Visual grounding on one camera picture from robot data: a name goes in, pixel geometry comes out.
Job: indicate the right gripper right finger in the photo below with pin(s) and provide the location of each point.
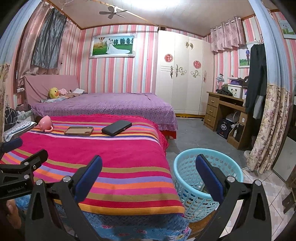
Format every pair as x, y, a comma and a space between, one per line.
253, 221

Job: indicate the desk lamp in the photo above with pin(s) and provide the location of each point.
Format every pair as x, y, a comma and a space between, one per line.
220, 81

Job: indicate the yellow duck plush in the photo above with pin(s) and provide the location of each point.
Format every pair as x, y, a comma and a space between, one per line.
54, 93

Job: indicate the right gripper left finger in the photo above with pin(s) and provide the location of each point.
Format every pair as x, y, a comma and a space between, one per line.
43, 221

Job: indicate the person's left hand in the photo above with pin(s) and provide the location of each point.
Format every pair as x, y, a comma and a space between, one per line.
11, 212

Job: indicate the white wardrobe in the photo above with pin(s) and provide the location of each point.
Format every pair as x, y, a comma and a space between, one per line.
185, 72

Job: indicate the brown phone case tray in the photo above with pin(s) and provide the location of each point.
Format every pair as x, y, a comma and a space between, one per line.
79, 131

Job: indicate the pink headboard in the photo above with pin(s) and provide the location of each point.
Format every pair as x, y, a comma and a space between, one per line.
37, 87

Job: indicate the light blue laundry basket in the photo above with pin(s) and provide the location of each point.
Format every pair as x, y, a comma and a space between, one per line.
190, 186

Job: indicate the black hanging garment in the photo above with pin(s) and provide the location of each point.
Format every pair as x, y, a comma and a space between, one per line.
257, 82

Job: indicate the wooden desk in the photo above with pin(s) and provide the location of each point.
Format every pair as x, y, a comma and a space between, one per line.
231, 108

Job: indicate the pink floral window curtain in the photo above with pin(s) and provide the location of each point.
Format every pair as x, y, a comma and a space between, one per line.
227, 36

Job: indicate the pink pig mug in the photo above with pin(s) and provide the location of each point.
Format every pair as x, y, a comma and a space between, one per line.
46, 124

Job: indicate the black box under desk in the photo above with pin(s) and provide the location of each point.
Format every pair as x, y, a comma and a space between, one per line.
224, 128

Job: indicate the black wallet case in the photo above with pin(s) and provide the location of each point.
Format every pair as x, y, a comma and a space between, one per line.
116, 127

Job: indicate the ceiling fan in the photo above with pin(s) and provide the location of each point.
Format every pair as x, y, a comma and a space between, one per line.
112, 11

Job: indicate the black patterned bag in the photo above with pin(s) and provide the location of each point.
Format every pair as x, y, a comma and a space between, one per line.
10, 118

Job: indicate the small wedding portrait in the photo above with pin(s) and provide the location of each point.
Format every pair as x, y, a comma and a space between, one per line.
244, 57

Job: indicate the striped magenta blanket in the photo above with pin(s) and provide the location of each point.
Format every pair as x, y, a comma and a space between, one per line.
121, 163

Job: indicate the floral beige curtain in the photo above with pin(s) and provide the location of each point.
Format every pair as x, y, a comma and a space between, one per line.
271, 131

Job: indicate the grey hanging curtain cloth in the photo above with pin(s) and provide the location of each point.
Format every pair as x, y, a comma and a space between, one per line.
48, 44

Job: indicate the purple dotted bedspread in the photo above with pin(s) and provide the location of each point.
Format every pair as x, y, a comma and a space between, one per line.
146, 105

